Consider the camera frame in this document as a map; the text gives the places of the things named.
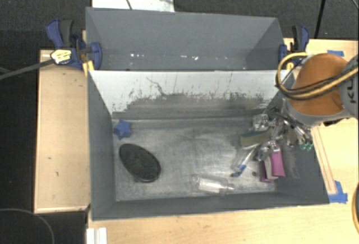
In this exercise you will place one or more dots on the grey metal bin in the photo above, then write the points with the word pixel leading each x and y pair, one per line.
pixel 179 130

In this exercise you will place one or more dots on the blue star-shaped toy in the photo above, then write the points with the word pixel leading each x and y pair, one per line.
pixel 123 129

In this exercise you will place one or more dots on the dark green oval disc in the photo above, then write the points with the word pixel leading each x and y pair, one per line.
pixel 139 163

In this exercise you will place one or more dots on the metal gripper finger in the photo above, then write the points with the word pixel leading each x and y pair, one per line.
pixel 266 150
pixel 260 123

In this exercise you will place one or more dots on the green and yellow sponge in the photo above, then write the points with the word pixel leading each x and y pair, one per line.
pixel 253 138

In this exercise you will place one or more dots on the clear plastic bottle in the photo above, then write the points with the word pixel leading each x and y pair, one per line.
pixel 211 184

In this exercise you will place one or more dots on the pale wood board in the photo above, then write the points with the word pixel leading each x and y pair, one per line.
pixel 63 139

